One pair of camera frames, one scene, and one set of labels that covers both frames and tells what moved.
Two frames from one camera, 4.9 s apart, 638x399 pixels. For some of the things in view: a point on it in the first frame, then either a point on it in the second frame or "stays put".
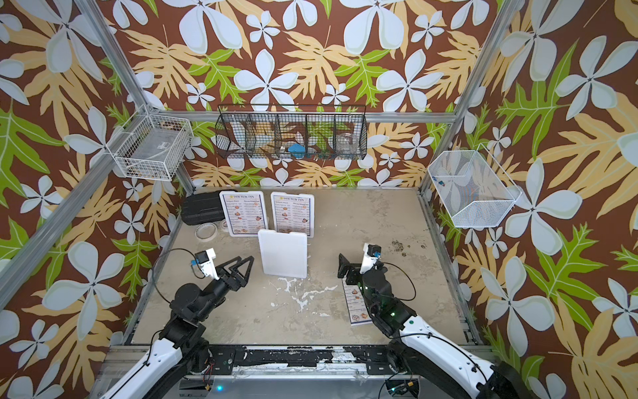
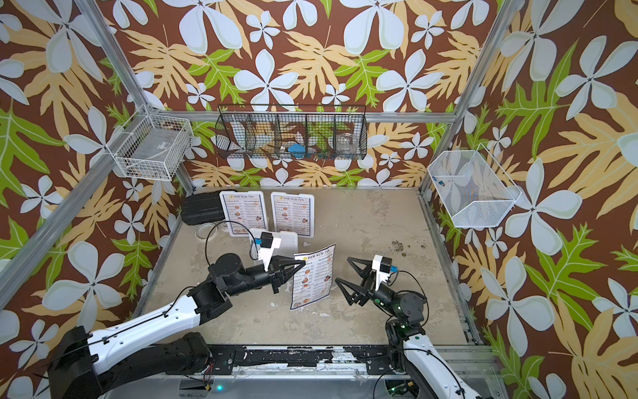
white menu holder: x=293 y=213 stays put
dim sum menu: x=245 y=213 stays put
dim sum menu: x=358 y=309 to x=312 y=280
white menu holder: x=246 y=212 stays put
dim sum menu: x=292 y=214 stays put
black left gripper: x=236 y=281 to x=274 y=273
